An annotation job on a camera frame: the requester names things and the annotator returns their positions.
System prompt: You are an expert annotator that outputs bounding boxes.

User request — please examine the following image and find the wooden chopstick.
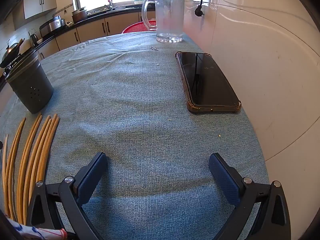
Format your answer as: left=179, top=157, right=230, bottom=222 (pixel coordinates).
left=2, top=135, right=8, bottom=215
left=16, top=113, right=42, bottom=224
left=28, top=113, right=57, bottom=202
left=4, top=118, right=26, bottom=220
left=23, top=116, right=51, bottom=225
left=36, top=114, right=60, bottom=182

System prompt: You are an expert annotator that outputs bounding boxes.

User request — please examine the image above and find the blue-green table cloth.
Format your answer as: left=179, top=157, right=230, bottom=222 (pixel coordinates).
left=41, top=32, right=268, bottom=239

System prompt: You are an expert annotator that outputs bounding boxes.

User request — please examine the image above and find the black perforated utensil holder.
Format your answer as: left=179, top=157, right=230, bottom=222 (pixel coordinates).
left=5, top=51, right=54, bottom=114

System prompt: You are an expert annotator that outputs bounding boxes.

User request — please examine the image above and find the black smartphone brown case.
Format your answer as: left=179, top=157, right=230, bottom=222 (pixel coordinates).
left=175, top=51, right=241, bottom=114

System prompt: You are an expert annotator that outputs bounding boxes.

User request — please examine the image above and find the black wok on stove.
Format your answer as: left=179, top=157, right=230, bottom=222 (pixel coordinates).
left=1, top=38, right=25, bottom=69

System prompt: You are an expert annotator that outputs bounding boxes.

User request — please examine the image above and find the silver rice cooker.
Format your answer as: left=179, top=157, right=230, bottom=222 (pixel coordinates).
left=39, top=16, right=66, bottom=38

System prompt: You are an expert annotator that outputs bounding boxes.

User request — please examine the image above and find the brown clay pot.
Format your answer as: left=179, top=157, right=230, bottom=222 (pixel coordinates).
left=72, top=8, right=87, bottom=23

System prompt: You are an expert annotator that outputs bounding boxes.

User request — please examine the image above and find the red plastic basin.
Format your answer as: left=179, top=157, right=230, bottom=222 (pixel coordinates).
left=122, top=22, right=149, bottom=34

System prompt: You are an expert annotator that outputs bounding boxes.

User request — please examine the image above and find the clear glass beer mug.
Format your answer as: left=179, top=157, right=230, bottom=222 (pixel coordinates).
left=142, top=0, right=185, bottom=43

